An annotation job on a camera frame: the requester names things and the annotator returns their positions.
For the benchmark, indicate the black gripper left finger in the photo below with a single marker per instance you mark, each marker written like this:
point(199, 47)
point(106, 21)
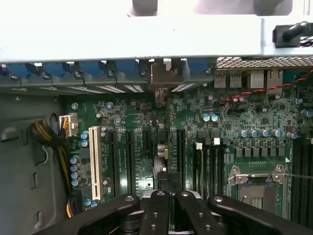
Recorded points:
point(156, 215)

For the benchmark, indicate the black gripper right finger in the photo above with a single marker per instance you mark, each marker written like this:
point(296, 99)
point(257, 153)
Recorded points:
point(195, 218)

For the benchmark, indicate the black RAM slot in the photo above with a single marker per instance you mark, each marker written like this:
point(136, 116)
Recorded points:
point(310, 195)
point(225, 169)
point(304, 195)
point(196, 169)
point(217, 169)
point(209, 169)

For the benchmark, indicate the CPU socket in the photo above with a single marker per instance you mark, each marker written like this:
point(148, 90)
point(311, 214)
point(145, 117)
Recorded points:
point(259, 198)

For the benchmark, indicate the short black expansion slot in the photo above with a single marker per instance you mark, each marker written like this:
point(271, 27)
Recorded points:
point(146, 140)

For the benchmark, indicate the white expansion slot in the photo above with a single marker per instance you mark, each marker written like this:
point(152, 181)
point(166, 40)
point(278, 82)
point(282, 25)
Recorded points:
point(95, 161)

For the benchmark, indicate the green motherboard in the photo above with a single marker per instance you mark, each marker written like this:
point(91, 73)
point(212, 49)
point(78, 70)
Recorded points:
point(137, 115)

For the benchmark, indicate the thin metal locking lever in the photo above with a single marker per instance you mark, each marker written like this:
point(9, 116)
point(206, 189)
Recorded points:
point(300, 175)

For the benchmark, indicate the white power connector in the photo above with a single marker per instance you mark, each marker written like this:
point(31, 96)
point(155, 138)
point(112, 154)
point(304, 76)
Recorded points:
point(72, 127)

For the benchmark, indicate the blue slot retention clip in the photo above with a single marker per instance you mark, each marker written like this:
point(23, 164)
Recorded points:
point(126, 67)
point(91, 68)
point(52, 69)
point(196, 66)

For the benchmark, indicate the open black PC case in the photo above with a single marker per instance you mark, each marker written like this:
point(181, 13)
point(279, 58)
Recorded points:
point(97, 36)

